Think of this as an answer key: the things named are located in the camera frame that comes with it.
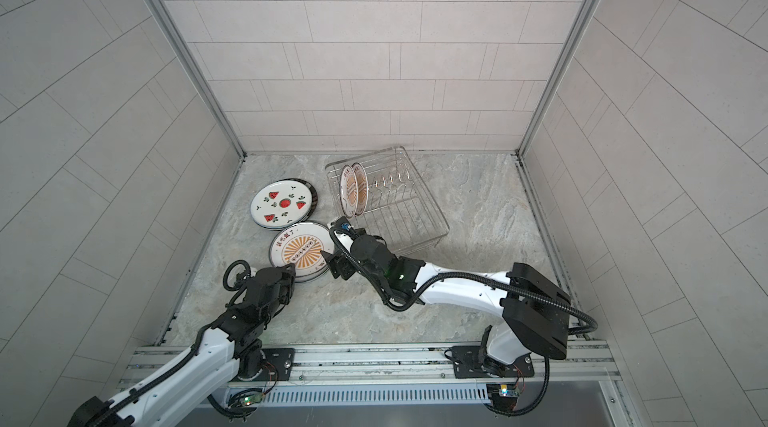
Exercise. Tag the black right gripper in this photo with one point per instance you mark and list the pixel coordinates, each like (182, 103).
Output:
(338, 263)

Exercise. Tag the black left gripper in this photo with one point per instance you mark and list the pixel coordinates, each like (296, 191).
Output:
(287, 275)

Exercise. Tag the white watermelon plate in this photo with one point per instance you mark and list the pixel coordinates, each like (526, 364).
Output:
(279, 204)

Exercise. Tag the dark striped rim plate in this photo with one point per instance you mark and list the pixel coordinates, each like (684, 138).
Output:
(313, 195)

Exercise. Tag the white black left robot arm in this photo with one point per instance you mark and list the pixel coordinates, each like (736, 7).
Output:
(225, 349)

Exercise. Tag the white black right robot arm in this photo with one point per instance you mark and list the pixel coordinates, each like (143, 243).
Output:
(535, 312)

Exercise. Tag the front orange sunburst plate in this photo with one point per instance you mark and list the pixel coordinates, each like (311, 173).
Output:
(348, 191)

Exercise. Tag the orange sunburst plate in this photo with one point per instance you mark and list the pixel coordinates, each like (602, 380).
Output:
(348, 191)
(362, 188)

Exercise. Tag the left green circuit board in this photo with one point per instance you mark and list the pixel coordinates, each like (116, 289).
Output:
(247, 399)

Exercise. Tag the green circuit board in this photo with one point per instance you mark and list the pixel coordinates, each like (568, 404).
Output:
(504, 397)
(247, 399)

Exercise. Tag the right green circuit board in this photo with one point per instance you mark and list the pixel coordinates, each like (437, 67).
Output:
(504, 397)

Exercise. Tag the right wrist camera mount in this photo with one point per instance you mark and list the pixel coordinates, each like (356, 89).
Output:
(342, 235)

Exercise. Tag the wire metal dish rack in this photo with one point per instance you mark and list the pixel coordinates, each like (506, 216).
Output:
(400, 207)

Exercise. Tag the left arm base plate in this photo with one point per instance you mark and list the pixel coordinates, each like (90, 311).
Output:
(279, 362)

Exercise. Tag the aluminium front rail frame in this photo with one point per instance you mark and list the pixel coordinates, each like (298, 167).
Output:
(353, 375)

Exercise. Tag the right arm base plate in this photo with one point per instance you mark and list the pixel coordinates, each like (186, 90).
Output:
(467, 363)

